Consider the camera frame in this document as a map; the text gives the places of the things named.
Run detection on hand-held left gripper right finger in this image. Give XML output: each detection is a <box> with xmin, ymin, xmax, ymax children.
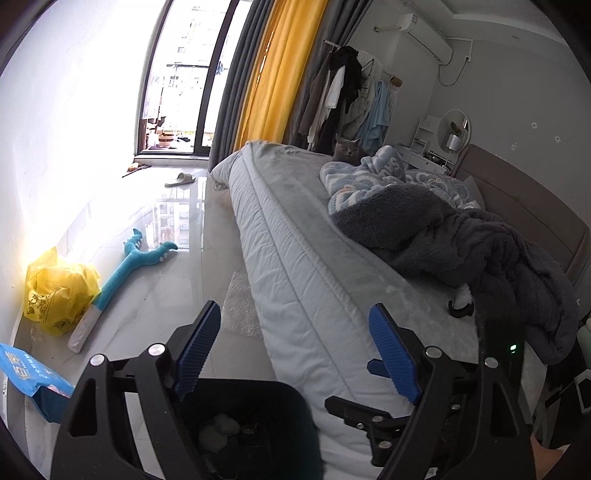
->
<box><xmin>368</xmin><ymin>302</ymin><xmax>532</xmax><ymax>480</ymax></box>

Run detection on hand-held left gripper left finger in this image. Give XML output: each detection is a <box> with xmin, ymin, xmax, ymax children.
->
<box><xmin>62</xmin><ymin>300</ymin><xmax>222</xmax><ymax>480</ymax></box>

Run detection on dark trash bin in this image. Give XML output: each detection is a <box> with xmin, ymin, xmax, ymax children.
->
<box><xmin>178</xmin><ymin>380</ymin><xmax>324</xmax><ymax>480</ymax></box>

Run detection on white tissue ball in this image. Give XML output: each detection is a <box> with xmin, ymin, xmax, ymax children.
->
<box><xmin>198</xmin><ymin>413</ymin><xmax>241</xmax><ymax>452</ymax></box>

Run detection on person's right forearm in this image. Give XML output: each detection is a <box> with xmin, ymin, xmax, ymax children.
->
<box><xmin>530</xmin><ymin>443</ymin><xmax>573</xmax><ymax>480</ymax></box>

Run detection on white bubble wrap sheet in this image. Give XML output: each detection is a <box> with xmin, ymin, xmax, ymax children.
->
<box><xmin>222</xmin><ymin>271</ymin><xmax>264</xmax><ymax>339</ymax></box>

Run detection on blue claw toy stick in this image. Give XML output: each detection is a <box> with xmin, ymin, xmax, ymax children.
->
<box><xmin>68</xmin><ymin>228</ymin><xmax>178</xmax><ymax>354</ymax></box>

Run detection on dark grey fleece blanket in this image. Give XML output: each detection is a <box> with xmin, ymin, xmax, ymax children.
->
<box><xmin>331</xmin><ymin>182</ymin><xmax>580</xmax><ymax>365</ymax></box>

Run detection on bed with grey sheet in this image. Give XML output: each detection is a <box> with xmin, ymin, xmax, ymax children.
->
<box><xmin>210</xmin><ymin>141</ymin><xmax>578</xmax><ymax>480</ymax></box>

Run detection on beige upholstered headboard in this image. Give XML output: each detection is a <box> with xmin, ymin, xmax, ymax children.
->
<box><xmin>450</xmin><ymin>144</ymin><xmax>589</xmax><ymax>296</ymax></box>

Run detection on yellow plastic bag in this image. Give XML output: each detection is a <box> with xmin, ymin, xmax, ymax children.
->
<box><xmin>24</xmin><ymin>247</ymin><xmax>101</xmax><ymax>337</ymax></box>

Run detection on beige pillow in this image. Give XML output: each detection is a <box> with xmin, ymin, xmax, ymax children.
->
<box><xmin>462</xmin><ymin>175</ymin><xmax>486</xmax><ymax>209</ymax></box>

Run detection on blue paper packet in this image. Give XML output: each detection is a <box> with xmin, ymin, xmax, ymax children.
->
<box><xmin>0</xmin><ymin>342</ymin><xmax>75</xmax><ymax>423</ymax></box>

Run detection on blue white fleece garment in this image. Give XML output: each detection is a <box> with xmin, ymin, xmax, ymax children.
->
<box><xmin>320</xmin><ymin>144</ymin><xmax>408</xmax><ymax>215</ymax></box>

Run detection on white dresser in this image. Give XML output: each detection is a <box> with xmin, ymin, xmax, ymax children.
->
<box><xmin>397</xmin><ymin>117</ymin><xmax>455</xmax><ymax>176</ymax></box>

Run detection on grey cat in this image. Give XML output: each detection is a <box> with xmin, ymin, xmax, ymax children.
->
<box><xmin>332</xmin><ymin>134</ymin><xmax>370</xmax><ymax>164</ymax></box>

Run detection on white cylinder lamp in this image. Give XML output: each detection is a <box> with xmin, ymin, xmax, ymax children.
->
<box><xmin>444</xmin><ymin>134</ymin><xmax>462</xmax><ymax>169</ymax></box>

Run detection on round white mirror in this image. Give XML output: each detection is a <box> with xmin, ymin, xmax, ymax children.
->
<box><xmin>436</xmin><ymin>109</ymin><xmax>472</xmax><ymax>153</ymax></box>

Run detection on light blue shirt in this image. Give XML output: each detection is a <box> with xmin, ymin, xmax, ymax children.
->
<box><xmin>355</xmin><ymin>80</ymin><xmax>398</xmax><ymax>153</ymax></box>

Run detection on grey curtain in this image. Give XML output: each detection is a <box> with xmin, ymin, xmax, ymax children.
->
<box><xmin>210</xmin><ymin>0</ymin><xmax>278</xmax><ymax>169</ymax></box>
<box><xmin>284</xmin><ymin>0</ymin><xmax>365</xmax><ymax>148</ymax></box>

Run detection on beige jacket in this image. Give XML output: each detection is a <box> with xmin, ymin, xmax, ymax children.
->
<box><xmin>344</xmin><ymin>51</ymin><xmax>384</xmax><ymax>139</ymax></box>

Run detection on white shirt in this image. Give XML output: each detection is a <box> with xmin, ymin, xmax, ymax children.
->
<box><xmin>321</xmin><ymin>67</ymin><xmax>347</xmax><ymax>109</ymax></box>

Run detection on clothes on rack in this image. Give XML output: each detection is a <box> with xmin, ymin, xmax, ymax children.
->
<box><xmin>323</xmin><ymin>39</ymin><xmax>403</xmax><ymax>153</ymax></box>

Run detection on yellow curtain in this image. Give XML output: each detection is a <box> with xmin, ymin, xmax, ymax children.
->
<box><xmin>233</xmin><ymin>0</ymin><xmax>329</xmax><ymax>151</ymax></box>

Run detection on black garment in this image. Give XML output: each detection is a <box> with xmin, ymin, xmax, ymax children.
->
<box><xmin>328</xmin><ymin>46</ymin><xmax>362</xmax><ymax>114</ymax></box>

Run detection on white air conditioner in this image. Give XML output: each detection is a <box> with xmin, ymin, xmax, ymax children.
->
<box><xmin>397</xmin><ymin>13</ymin><xmax>453</xmax><ymax>63</ymax></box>

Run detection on black sliding door frame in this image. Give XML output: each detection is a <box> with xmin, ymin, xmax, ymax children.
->
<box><xmin>134</xmin><ymin>0</ymin><xmax>252</xmax><ymax>162</ymax></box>

